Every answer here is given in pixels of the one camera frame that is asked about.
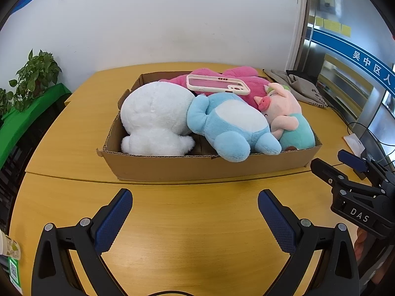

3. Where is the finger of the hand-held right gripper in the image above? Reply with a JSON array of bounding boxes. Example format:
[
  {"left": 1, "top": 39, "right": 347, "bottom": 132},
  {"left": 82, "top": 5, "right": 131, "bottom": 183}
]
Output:
[
  {"left": 337, "top": 149, "right": 368, "bottom": 172},
  {"left": 310, "top": 158, "right": 350, "bottom": 189}
]

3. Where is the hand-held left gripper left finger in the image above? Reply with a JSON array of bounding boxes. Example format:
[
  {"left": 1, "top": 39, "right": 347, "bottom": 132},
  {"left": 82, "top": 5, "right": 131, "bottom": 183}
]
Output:
[{"left": 31, "top": 188, "right": 134, "bottom": 296}]

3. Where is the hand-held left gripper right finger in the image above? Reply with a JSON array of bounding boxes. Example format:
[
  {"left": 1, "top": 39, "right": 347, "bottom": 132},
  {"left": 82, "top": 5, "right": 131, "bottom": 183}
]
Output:
[{"left": 257, "top": 189, "right": 361, "bottom": 296}]

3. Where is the brown cardboard box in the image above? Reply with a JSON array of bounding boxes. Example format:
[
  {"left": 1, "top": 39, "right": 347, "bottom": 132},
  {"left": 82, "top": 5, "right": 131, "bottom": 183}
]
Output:
[{"left": 96, "top": 69, "right": 323, "bottom": 182}]

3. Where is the light blue plush toy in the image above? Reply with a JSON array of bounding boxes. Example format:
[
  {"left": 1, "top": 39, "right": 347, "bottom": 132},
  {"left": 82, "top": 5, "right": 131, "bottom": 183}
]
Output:
[{"left": 186, "top": 94, "right": 282, "bottom": 163}]

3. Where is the white plush toy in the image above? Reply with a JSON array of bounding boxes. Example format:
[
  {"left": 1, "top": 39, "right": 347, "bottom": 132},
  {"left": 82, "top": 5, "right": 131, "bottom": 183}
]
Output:
[{"left": 120, "top": 82, "right": 196, "bottom": 156}]

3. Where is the person's right hand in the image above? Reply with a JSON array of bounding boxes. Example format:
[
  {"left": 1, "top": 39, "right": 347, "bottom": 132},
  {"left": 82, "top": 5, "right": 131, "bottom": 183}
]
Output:
[{"left": 355, "top": 227, "right": 368, "bottom": 254}]

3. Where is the white paper card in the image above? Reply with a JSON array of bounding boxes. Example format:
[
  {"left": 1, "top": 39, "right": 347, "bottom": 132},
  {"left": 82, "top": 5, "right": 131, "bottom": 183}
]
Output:
[{"left": 342, "top": 134, "right": 367, "bottom": 158}]

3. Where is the pig plush toy teal body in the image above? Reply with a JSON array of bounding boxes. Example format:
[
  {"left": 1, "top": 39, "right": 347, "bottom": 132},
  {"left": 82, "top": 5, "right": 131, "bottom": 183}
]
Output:
[{"left": 254, "top": 82, "right": 316, "bottom": 151}]

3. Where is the grey cloth bag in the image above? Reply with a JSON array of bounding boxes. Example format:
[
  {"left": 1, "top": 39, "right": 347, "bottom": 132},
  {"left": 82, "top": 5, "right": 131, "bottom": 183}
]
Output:
[{"left": 264, "top": 69, "right": 329, "bottom": 109}]

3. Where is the paper cup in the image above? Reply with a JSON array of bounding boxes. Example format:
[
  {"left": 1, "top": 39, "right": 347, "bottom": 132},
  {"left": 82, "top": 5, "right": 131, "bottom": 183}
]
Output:
[{"left": 0, "top": 231, "right": 21, "bottom": 261}]

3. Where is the blue door banner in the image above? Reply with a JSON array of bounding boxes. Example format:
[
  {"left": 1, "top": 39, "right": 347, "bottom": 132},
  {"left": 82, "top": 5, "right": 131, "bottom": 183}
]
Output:
[{"left": 311, "top": 26, "right": 395, "bottom": 99}]

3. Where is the green code sticker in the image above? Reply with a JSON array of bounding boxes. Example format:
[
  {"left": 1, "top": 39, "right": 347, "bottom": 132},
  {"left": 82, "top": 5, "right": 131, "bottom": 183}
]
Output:
[{"left": 7, "top": 257, "right": 23, "bottom": 295}]

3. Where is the pink plush toy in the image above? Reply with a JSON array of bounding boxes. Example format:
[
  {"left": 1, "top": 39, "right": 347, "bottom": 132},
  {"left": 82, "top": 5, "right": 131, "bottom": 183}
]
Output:
[{"left": 159, "top": 66, "right": 272, "bottom": 111}]

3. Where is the white pink phone case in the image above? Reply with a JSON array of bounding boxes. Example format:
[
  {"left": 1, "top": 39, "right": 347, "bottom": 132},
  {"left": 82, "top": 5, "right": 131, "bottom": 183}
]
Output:
[{"left": 186, "top": 74, "right": 250, "bottom": 95}]

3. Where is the row of yellow sticky notes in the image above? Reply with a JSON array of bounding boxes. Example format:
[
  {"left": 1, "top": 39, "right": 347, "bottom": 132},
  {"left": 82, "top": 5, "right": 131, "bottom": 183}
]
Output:
[{"left": 314, "top": 15, "right": 352, "bottom": 38}]

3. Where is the green potted plant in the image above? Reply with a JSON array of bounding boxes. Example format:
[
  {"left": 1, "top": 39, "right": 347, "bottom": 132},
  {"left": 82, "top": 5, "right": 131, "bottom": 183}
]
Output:
[{"left": 0, "top": 49, "right": 62, "bottom": 121}]

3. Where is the black cable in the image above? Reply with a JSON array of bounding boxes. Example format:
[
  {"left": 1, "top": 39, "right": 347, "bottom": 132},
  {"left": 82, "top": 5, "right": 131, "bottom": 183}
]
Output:
[{"left": 346, "top": 121, "right": 395, "bottom": 164}]

